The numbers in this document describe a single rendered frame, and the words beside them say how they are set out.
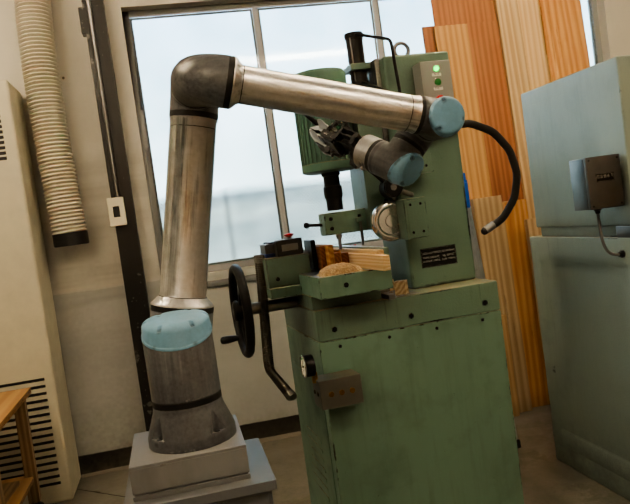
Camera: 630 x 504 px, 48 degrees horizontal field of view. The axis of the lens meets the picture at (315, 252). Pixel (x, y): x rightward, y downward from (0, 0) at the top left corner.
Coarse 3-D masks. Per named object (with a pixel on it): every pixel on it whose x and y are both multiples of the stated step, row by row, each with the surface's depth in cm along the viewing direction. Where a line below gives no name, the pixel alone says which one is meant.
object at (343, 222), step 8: (320, 216) 225; (328, 216) 221; (336, 216) 222; (344, 216) 223; (352, 216) 223; (328, 224) 221; (336, 224) 222; (344, 224) 223; (352, 224) 223; (328, 232) 221; (336, 232) 222; (344, 232) 223
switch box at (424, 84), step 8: (416, 64) 216; (424, 64) 214; (432, 64) 214; (440, 64) 215; (448, 64) 216; (416, 72) 217; (424, 72) 214; (432, 72) 215; (440, 72) 215; (448, 72) 216; (416, 80) 217; (424, 80) 214; (432, 80) 215; (448, 80) 216; (416, 88) 218; (424, 88) 214; (432, 88) 215; (448, 88) 216; (432, 96) 215
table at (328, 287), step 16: (352, 272) 195; (368, 272) 196; (384, 272) 197; (272, 288) 213; (288, 288) 212; (304, 288) 210; (320, 288) 192; (336, 288) 194; (352, 288) 195; (368, 288) 196; (384, 288) 197
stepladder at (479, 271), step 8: (464, 176) 298; (464, 184) 300; (472, 216) 304; (472, 224) 303; (472, 232) 303; (472, 240) 302; (472, 248) 302; (480, 256) 302; (480, 264) 302; (480, 272) 298
